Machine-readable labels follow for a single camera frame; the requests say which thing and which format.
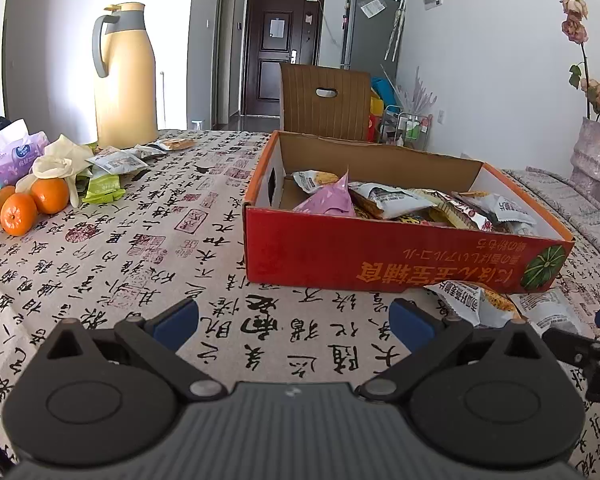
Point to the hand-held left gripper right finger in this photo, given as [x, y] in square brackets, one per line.
[412, 322]

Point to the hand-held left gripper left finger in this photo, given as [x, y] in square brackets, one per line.
[175, 322]

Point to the white cake packet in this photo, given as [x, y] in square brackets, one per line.
[312, 180]
[550, 312]
[505, 209]
[390, 200]
[480, 302]
[115, 161]
[149, 152]

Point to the red cardboard box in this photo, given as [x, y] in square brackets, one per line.
[380, 255]

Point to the cream striped white snack packet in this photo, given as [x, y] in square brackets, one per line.
[455, 210]

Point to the pink snack packet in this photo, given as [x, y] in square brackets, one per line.
[330, 202]

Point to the grey quilted cloth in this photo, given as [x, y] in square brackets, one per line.
[555, 200]

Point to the green snack packet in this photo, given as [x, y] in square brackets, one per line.
[104, 187]
[89, 149]

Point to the pink textured vase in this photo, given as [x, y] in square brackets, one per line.
[592, 152]

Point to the brown cake clear packet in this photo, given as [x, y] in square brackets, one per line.
[175, 145]

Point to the orange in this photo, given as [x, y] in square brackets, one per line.
[50, 196]
[19, 215]
[0, 200]

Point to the red gift box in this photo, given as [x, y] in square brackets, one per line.
[375, 127]

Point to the small white green appliance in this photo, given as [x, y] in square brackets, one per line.
[197, 125]

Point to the yellow bag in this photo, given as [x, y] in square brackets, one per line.
[376, 106]

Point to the wooden chair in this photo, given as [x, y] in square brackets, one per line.
[325, 115]

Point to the purple tissue pack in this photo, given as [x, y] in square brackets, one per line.
[17, 160]

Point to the pale purple dried grass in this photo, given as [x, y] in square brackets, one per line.
[417, 92]

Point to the blue bag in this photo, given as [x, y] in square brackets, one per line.
[385, 91]

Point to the yellow thermos jug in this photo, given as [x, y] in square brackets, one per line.
[127, 90]

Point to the dark brown entrance door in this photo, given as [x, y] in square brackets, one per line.
[272, 75]

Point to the white interior door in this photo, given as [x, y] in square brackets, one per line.
[225, 50]

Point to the grey refrigerator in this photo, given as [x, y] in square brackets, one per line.
[370, 45]

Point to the white folded umbrella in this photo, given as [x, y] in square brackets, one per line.
[396, 30]

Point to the dried pink roses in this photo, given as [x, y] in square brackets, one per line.
[575, 25]

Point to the paper sheet on refrigerator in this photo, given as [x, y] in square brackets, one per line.
[373, 8]

